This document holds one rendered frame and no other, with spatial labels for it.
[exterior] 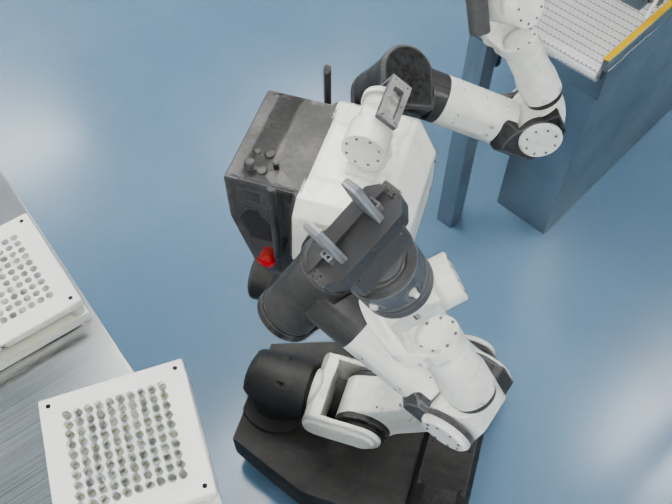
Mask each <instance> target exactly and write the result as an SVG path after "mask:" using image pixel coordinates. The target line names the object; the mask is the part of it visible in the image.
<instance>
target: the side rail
mask: <svg viewBox="0 0 672 504"><path fill-rule="evenodd" d="M671 13H672V6H671V7H670V8H669V9H668V10H667V11H666V12H664V13H663V14H662V15H661V16H660V17H659V18H658V19H657V20H655V21H654V22H653V23H652V24H651V25H650V26H649V27H647V28H646V29H645V30H644V31H643V32H642V33H641V34H640V35H638V36H637V37H636V38H635V39H634V40H633V41H632V42H631V43H629V44H628V45H627V46H626V47H625V48H624V49H623V50H621V51H620V52H619V53H618V54H617V55H616V56H615V57H614V58H612V59H611V60H610V61H609V62H607V61H605V60H604V59H603V62H602V65H601V68H600V69H601V70H602V71H604V72H606V71H607V70H608V69H609V68H611V67H612V66H613V65H614V64H615V63H616V62H617V61H618V60H619V59H621V58H622V57H623V56H624V55H625V54H626V53H627V52H628V51H630V50H631V49H632V48H633V47H634V46H635V45H636V44H637V43H639V42H640V41H641V40H642V39H643V38H644V37H645V36H646V35H648V34H649V33H650V32H651V31H652V30H653V29H654V28H655V27H657V26H658V25H659V24H660V23H661V22H662V21H663V20H664V19H666V18H667V17H668V16H669V15H670V14H671Z"/></svg>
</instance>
